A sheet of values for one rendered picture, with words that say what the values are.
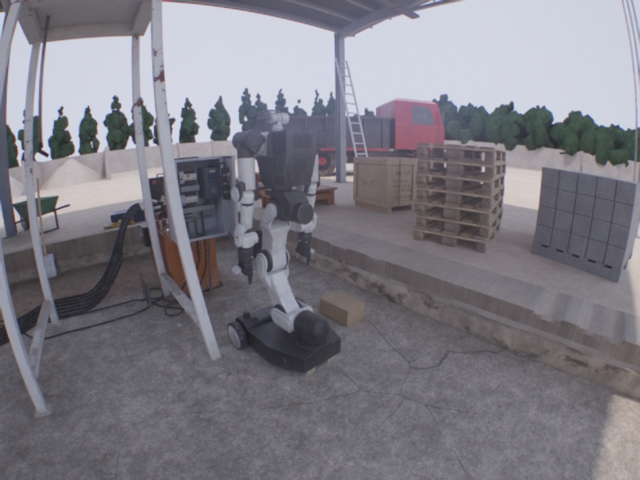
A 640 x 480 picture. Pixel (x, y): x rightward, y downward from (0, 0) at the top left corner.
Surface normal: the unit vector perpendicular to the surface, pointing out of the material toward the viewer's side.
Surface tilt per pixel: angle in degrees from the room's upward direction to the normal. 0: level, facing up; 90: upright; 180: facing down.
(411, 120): 86
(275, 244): 100
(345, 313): 90
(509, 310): 91
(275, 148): 90
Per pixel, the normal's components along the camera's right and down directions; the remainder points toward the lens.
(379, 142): 0.11, 0.28
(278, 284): 0.59, -0.31
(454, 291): -0.77, 0.21
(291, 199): 0.48, -0.54
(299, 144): 0.69, 0.20
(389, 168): 0.51, 0.24
